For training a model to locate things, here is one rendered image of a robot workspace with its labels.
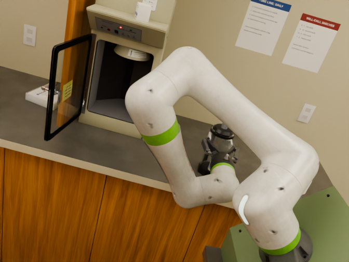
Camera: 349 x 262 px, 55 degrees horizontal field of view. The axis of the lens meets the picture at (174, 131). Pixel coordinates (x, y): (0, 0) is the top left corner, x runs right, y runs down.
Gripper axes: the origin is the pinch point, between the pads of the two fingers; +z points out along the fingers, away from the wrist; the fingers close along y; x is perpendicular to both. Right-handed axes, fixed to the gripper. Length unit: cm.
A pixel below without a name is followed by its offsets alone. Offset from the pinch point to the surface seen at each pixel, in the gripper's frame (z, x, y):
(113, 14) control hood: 3, -39, 56
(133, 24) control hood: 3, -37, 48
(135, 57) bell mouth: 16, -21, 46
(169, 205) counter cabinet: -13.5, 31.7, 13.8
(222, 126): -0.4, -6.7, 1.2
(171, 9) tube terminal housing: 14, -45, 35
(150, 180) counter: -16.5, 18.8, 24.7
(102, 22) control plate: 6, -34, 61
